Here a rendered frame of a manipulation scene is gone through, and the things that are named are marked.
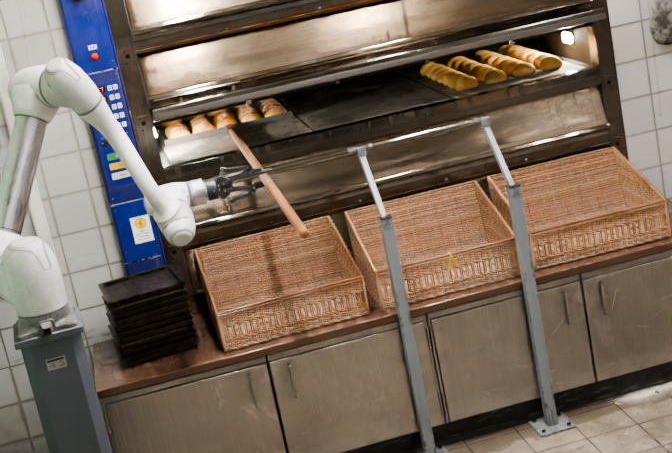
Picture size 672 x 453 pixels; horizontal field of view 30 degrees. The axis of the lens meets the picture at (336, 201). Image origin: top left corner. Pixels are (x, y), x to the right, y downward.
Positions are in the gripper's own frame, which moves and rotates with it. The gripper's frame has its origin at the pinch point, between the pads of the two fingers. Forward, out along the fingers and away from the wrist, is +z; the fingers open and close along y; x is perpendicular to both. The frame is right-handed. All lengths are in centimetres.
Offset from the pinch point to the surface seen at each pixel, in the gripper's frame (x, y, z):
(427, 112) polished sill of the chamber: -57, 3, 75
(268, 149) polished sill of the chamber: -56, 3, 10
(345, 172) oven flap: -56, 19, 38
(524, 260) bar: 3, 52, 86
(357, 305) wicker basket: -7, 56, 24
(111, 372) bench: -16, 61, -67
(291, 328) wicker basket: -7, 59, -1
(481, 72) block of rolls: -83, -3, 107
